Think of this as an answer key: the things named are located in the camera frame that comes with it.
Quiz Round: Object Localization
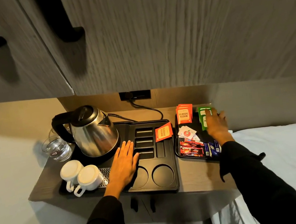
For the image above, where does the red coffee sachet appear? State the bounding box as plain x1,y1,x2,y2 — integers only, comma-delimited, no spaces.
180,137,205,151
179,144,204,158

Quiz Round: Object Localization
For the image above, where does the person's right forearm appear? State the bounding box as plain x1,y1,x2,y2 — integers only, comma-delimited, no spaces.
215,131,296,224

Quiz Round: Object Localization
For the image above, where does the blue sachet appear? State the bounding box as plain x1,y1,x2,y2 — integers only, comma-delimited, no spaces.
210,140,223,158
203,142,213,158

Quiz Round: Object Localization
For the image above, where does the wooden bedside cabinet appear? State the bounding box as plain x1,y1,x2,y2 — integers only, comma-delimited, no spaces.
17,95,243,224

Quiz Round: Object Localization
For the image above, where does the small black sachet tray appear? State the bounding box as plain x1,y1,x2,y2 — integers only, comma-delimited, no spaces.
169,107,225,168

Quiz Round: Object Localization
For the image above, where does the white sachet with red print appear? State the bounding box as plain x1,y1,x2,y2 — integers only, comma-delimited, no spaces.
180,126,198,141

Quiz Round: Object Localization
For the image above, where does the large black compartment tray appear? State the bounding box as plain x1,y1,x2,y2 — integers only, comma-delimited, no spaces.
50,114,182,209

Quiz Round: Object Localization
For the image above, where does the wide grey wooden cabinet door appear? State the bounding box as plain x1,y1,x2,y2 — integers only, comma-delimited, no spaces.
17,0,296,115

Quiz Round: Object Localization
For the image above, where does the black kettle power cable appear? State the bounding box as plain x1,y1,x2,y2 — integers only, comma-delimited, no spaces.
105,95,164,128

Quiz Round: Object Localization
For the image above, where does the white ceramic cup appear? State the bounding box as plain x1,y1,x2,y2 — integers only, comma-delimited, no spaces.
70,163,106,198
58,159,88,194

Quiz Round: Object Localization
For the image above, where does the orange tea sachet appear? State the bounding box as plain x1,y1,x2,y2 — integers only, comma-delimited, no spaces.
153,121,175,143
175,105,193,125
178,102,195,123

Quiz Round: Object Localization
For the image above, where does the person's left hand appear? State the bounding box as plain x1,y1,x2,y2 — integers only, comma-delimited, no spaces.
97,139,146,200

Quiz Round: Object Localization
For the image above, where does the black wall power socket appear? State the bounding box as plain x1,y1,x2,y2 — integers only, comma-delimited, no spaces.
119,88,152,103

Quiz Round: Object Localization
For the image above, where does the person's right hand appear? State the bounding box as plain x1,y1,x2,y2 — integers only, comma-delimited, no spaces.
204,108,235,148

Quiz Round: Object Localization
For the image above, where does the white bed sheet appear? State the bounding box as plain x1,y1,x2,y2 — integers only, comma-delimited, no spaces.
198,121,296,224

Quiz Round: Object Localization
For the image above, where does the perforated metal drip grate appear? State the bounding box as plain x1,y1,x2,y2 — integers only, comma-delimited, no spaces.
95,166,114,189

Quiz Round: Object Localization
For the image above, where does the clear drinking glass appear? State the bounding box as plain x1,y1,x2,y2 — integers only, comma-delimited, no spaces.
47,125,73,148
40,136,74,165

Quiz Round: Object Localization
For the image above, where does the stainless steel electric kettle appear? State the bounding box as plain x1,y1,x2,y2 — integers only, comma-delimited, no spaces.
49,101,122,163

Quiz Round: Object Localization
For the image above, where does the green tea sachet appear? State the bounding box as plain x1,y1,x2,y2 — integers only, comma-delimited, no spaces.
199,116,210,131
197,104,218,120

